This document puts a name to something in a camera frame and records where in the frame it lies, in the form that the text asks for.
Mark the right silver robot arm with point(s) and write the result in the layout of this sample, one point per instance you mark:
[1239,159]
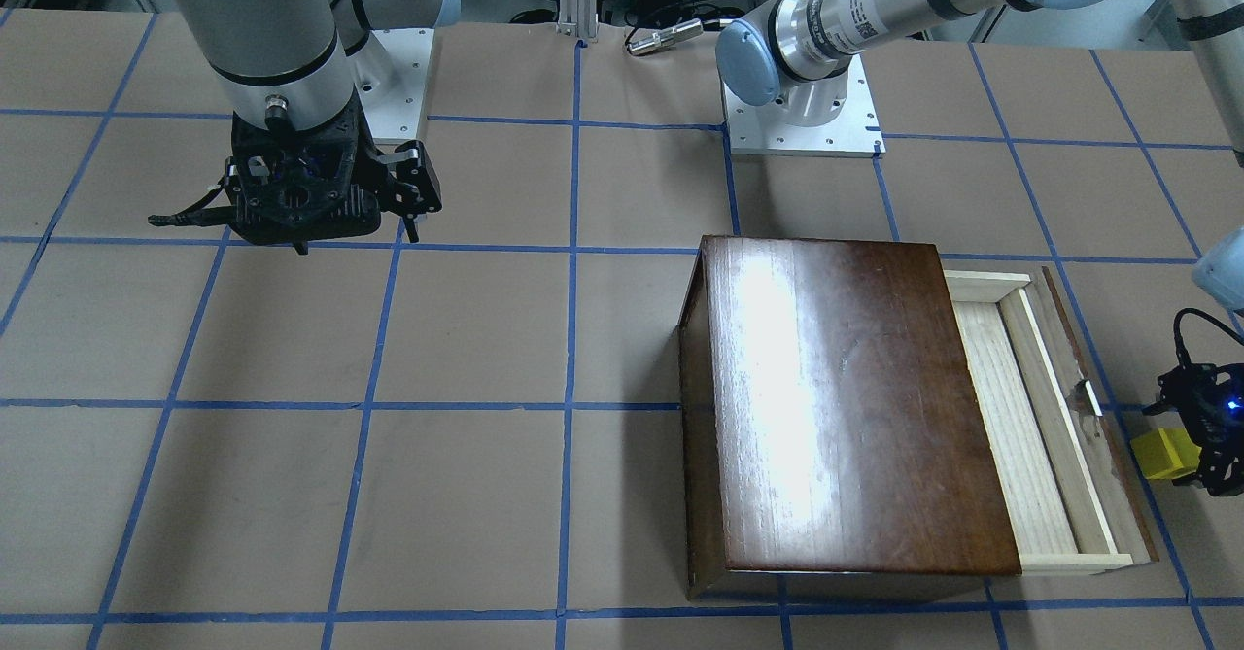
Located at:
[285,65]

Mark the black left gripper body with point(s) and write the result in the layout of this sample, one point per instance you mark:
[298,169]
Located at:
[1221,458]

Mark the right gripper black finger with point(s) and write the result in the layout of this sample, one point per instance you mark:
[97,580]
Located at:
[411,228]
[209,216]

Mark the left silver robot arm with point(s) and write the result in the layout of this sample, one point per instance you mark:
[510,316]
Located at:
[789,43]

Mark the silver cable connector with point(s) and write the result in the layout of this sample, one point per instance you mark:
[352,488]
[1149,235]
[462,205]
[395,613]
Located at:
[665,38]

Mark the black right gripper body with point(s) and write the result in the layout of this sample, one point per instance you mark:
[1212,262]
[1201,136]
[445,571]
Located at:
[416,182]

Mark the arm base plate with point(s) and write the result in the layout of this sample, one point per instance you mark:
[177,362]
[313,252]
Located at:
[393,74]
[833,118]

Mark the light wooden drawer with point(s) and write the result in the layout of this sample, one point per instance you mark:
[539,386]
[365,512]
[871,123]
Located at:
[1071,508]

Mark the yellow block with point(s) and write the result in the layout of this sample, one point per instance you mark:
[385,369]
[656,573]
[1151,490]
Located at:
[1165,454]

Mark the dark wooden drawer cabinet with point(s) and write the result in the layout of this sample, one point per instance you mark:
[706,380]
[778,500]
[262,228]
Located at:
[834,444]

